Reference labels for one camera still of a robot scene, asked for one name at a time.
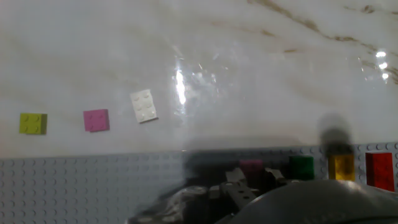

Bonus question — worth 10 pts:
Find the grey Lego baseplate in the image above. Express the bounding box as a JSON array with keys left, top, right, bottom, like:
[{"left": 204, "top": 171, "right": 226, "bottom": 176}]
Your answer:
[{"left": 0, "top": 142, "right": 398, "bottom": 224}]

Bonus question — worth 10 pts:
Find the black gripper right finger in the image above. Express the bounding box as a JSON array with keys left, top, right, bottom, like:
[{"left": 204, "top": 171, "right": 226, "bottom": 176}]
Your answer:
[{"left": 264, "top": 167, "right": 286, "bottom": 187}]

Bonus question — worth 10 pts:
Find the white Lego brick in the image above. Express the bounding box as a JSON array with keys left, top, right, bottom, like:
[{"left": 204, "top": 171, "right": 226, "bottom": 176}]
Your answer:
[{"left": 129, "top": 88, "right": 159, "bottom": 124}]

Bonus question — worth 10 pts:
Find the lime green square Lego brick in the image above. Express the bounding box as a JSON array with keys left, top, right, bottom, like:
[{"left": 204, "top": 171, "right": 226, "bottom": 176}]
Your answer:
[{"left": 18, "top": 112, "right": 49, "bottom": 136}]

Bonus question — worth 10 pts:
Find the light pink Lego brick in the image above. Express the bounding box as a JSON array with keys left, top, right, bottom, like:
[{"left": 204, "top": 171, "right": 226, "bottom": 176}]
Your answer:
[{"left": 239, "top": 159, "right": 265, "bottom": 188}]

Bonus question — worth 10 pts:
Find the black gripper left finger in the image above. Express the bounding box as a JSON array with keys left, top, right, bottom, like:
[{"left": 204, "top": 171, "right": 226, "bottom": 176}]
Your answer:
[{"left": 208, "top": 167, "right": 259, "bottom": 210}]

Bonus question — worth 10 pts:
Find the magenta square Lego brick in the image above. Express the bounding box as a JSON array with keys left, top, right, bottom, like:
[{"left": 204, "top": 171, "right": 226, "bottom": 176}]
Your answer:
[{"left": 82, "top": 108, "right": 111, "bottom": 133}]

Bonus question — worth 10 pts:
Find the yellow Lego brick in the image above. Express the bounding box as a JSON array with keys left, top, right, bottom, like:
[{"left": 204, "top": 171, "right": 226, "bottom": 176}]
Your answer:
[{"left": 328, "top": 153, "right": 356, "bottom": 182}]

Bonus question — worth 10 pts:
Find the red long Lego brick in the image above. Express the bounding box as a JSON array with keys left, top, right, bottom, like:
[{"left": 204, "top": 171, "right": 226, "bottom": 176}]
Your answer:
[{"left": 364, "top": 152, "right": 396, "bottom": 192}]

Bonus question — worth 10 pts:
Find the white marble pattern board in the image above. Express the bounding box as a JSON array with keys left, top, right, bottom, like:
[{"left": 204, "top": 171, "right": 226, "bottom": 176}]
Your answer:
[{"left": 0, "top": 0, "right": 398, "bottom": 159}]

